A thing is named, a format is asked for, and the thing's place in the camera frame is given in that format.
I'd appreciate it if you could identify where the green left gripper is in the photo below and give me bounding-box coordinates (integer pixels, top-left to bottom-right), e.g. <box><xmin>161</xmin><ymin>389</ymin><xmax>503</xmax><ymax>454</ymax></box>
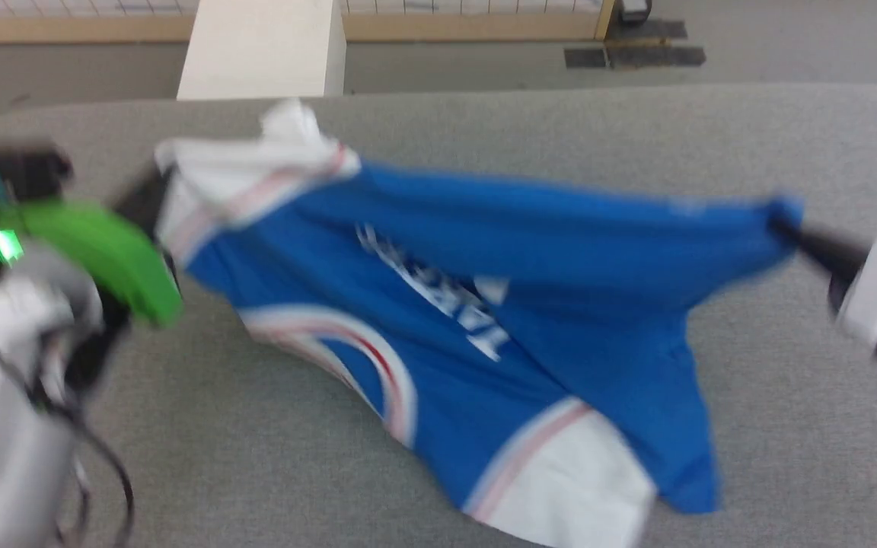
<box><xmin>0</xmin><ymin>163</ymin><xmax>185</xmax><ymax>330</ymax></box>

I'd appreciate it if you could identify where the blue white sports shirt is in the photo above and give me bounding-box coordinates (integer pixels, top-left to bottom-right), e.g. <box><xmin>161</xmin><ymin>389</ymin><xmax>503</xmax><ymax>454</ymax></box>
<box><xmin>152</xmin><ymin>97</ymin><xmax>806</xmax><ymax>548</ymax></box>

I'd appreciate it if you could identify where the white box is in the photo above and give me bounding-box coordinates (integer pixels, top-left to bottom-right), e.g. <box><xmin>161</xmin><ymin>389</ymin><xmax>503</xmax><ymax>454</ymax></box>
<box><xmin>176</xmin><ymin>0</ymin><xmax>348</xmax><ymax>101</ymax></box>

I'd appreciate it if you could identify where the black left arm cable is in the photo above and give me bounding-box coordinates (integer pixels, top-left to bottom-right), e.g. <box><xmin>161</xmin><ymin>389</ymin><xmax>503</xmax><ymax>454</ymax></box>
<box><xmin>26</xmin><ymin>364</ymin><xmax>138</xmax><ymax>548</ymax></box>

